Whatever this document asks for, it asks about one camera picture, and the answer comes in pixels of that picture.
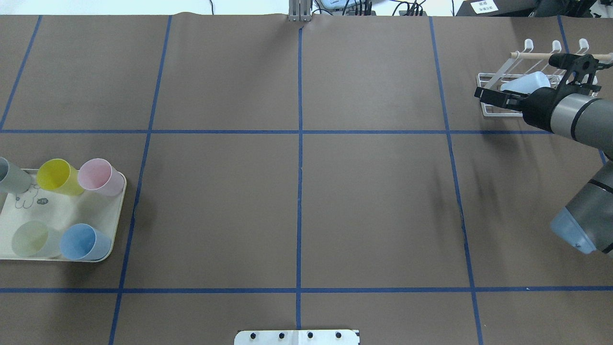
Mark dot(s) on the aluminium frame post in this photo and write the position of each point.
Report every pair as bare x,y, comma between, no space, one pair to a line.
300,10

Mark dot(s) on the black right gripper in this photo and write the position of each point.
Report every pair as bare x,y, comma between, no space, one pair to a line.
539,107

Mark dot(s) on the white wire cup rack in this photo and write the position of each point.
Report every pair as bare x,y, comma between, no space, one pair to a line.
522,63

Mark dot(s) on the pale green plastic cup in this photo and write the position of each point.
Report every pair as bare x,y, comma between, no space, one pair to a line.
35,239

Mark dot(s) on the cream plastic tray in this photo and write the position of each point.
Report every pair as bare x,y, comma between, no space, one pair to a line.
59,212

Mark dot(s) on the pink plastic cup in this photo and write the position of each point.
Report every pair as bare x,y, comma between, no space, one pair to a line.
99,176

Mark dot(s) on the grey plastic cup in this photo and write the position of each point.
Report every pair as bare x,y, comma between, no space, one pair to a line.
13,180

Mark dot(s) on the light blue plastic cup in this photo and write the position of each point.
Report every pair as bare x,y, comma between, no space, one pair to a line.
527,84

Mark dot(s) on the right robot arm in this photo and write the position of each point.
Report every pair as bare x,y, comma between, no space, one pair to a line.
571,109

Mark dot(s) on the yellow plastic cup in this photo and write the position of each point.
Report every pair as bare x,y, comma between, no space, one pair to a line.
59,177

